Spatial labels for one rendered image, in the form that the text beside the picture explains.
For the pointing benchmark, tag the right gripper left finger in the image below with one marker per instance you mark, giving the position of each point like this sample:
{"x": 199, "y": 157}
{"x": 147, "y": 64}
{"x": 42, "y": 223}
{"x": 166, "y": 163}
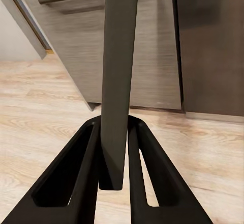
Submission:
{"x": 66, "y": 193}

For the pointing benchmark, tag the dishwasher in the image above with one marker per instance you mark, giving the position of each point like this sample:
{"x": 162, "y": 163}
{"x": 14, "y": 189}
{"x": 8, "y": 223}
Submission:
{"x": 75, "y": 29}

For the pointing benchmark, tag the poster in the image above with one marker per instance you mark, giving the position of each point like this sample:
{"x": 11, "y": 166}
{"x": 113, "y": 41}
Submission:
{"x": 119, "y": 37}

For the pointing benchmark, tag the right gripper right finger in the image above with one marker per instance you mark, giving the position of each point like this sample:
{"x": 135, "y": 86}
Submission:
{"x": 177, "y": 203}

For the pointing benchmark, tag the fixed window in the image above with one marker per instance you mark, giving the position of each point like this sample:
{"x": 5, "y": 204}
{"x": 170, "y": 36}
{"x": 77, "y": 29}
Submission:
{"x": 27, "y": 16}

